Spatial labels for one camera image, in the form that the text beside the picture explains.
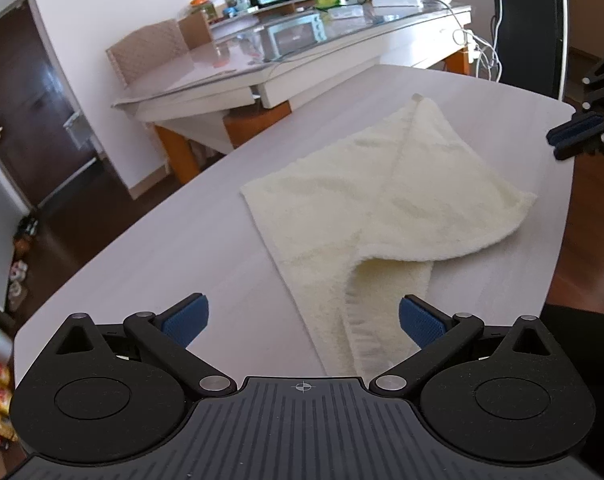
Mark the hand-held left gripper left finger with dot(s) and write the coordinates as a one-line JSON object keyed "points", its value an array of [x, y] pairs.
{"points": [[186, 321]]}

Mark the row of shoes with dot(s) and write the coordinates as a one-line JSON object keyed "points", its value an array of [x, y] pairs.
{"points": [[21, 272]]}

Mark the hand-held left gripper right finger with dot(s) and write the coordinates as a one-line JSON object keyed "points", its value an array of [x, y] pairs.
{"points": [[422, 322]]}

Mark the dark brown door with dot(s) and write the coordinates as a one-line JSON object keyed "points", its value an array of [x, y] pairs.
{"points": [[26, 110]]}

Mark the cream towel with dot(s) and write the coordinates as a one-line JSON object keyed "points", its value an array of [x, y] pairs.
{"points": [[382, 185]]}

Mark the white flat box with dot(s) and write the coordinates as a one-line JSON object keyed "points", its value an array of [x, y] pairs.
{"points": [[397, 1]]}

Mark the tan cardboard box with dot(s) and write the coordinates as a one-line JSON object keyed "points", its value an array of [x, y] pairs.
{"points": [[195, 32]]}

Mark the jar with orange lid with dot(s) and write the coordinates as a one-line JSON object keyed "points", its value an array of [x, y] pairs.
{"points": [[204, 10]]}

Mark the white glass-topped dining table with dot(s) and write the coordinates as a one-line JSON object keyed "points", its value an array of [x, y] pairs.
{"points": [[332, 55]]}

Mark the black tall panel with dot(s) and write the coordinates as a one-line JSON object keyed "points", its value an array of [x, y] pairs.
{"points": [[529, 25]]}

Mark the beige padded chair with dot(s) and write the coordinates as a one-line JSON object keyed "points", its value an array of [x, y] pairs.
{"points": [[146, 50]]}

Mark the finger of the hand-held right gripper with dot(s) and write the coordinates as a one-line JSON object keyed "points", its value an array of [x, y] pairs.
{"points": [[577, 126], [582, 147]]}

